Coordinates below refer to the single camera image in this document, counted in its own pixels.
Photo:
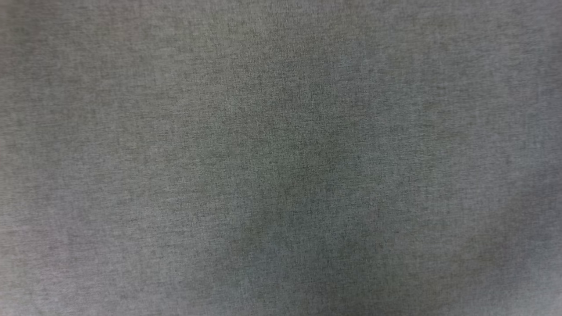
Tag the grey fabric sofa cushion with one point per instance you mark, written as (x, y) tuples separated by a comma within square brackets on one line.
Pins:
[(281, 158)]

